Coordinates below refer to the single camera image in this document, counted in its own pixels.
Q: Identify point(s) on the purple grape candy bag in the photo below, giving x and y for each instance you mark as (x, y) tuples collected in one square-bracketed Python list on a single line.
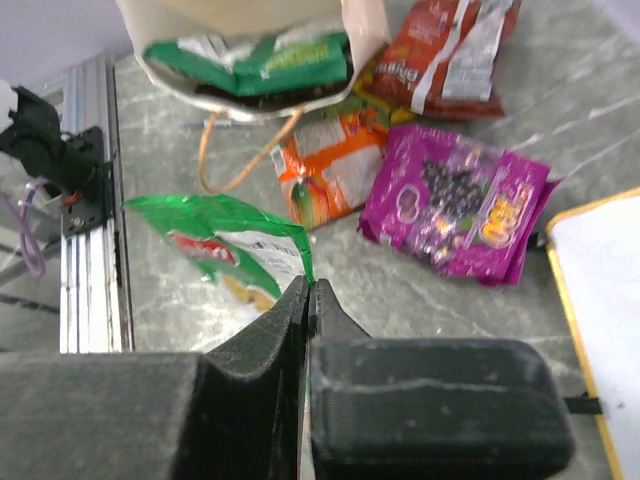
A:
[(465, 208)]

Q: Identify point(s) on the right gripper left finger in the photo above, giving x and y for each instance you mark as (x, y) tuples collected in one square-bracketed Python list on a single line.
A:
[(232, 413)]

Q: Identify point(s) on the aluminium rail frame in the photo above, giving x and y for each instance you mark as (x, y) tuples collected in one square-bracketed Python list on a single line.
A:
[(64, 266)]

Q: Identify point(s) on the whiteboard with wooden frame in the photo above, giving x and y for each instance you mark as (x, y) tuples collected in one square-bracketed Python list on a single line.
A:
[(594, 256)]

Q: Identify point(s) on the red snack bag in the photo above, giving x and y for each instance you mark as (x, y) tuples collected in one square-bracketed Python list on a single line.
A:
[(441, 63)]

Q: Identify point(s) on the beige paper bag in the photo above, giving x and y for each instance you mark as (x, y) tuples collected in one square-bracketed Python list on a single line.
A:
[(148, 22)]

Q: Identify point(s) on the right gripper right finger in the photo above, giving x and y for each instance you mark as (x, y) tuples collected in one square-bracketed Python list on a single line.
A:
[(429, 408)]

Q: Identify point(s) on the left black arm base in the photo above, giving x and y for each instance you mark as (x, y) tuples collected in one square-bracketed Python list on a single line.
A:
[(76, 165)]

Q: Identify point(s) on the large green Chiaba chips bag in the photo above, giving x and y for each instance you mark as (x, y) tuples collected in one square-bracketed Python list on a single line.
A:
[(252, 254)]

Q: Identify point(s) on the orange mango snack bag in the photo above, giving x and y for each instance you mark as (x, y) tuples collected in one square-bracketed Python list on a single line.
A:
[(327, 167)]

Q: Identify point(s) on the yellow green snack packet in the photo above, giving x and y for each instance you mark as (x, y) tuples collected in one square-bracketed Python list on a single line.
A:
[(380, 107)]

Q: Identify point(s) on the small green snack bag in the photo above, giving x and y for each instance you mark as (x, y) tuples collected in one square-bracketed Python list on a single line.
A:
[(269, 64)]

